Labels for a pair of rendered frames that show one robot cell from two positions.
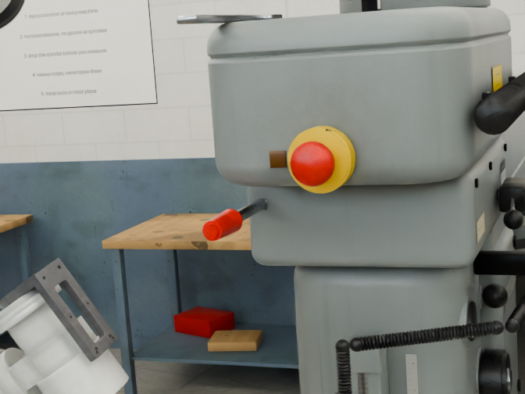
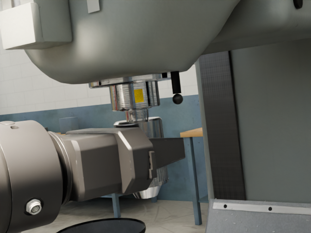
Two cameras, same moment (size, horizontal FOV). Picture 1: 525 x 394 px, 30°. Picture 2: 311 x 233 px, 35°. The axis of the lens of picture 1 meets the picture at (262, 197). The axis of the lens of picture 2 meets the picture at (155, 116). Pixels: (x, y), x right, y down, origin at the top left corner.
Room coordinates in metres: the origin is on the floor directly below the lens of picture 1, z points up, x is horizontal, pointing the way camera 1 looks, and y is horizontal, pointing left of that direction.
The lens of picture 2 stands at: (0.65, -0.29, 1.30)
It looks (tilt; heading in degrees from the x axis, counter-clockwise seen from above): 3 degrees down; 17
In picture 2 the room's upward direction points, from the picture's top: 7 degrees counter-clockwise
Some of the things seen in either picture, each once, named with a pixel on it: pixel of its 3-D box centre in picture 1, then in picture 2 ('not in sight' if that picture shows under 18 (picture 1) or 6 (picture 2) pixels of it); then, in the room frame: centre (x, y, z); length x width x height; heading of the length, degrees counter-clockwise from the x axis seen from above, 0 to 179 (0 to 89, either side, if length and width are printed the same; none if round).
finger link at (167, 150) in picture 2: not in sight; (160, 152); (1.09, -0.16, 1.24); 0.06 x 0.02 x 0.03; 146
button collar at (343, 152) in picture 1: (321, 159); not in sight; (0.89, -0.06, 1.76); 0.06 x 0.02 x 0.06; 70
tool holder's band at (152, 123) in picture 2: not in sight; (138, 124); (1.10, -0.14, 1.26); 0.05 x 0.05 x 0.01
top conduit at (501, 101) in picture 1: (512, 96); not in sight; (1.09, -0.28, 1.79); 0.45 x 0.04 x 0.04; 160
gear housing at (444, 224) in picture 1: (390, 194); not in sight; (1.14, -0.15, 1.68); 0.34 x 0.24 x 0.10; 160
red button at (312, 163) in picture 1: (314, 162); not in sight; (0.87, -0.05, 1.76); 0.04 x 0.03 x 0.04; 70
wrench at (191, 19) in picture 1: (230, 18); not in sight; (0.99, 0.02, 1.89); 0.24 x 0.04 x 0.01; 163
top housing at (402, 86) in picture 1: (378, 85); not in sight; (1.12, -0.14, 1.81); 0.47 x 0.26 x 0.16; 160
